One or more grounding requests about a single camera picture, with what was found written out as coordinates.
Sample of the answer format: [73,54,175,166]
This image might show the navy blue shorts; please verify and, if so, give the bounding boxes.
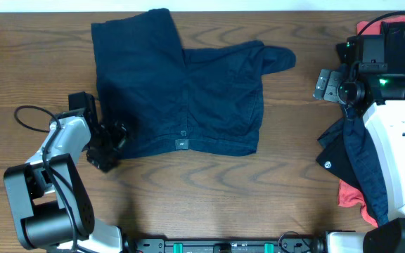
[91,8,296,159]

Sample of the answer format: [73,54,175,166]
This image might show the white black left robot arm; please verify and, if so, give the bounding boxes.
[4,106,129,252]

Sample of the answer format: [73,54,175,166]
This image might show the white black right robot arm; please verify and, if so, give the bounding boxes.
[312,63,405,252]

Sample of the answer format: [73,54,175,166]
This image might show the dark blue garment in pile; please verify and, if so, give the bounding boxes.
[316,106,391,226]

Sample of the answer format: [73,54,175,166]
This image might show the black garment with logo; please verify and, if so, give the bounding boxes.
[316,23,405,191]

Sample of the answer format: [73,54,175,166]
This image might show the red garment in pile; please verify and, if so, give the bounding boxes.
[337,11,405,228]

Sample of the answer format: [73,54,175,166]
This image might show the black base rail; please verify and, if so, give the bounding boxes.
[123,231,328,253]

